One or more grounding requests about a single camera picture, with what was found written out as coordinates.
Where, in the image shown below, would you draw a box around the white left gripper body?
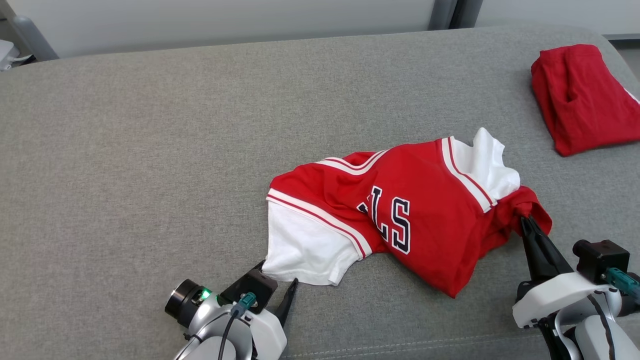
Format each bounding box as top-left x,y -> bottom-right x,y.
165,279 -> 288,360

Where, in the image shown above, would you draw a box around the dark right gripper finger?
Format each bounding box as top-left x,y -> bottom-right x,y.
526,216 -> 573,276
521,216 -> 551,282

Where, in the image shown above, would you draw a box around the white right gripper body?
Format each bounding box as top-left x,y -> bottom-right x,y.
512,272 -> 623,328

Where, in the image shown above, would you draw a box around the red and white jersey shirt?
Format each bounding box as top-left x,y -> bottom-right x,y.
261,127 -> 553,299

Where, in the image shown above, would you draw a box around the red shorts with white stripe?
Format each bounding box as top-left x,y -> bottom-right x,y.
531,44 -> 640,157

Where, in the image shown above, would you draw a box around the white power strip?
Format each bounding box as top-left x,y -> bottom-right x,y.
0,39 -> 37,71

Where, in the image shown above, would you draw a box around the black left cable teal plug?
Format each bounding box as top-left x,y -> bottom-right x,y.
217,292 -> 259,360

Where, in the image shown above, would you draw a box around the black cable teal plug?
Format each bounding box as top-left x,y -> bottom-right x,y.
217,292 -> 259,360
602,267 -> 640,304

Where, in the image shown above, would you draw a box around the black right cable teal plug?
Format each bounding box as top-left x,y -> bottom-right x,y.
602,267 -> 640,304

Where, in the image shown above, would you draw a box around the grey partition post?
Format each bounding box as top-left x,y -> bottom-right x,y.
429,0 -> 484,30

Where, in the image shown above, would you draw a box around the grey slanted frame leg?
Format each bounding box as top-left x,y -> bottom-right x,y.
0,0 -> 60,62

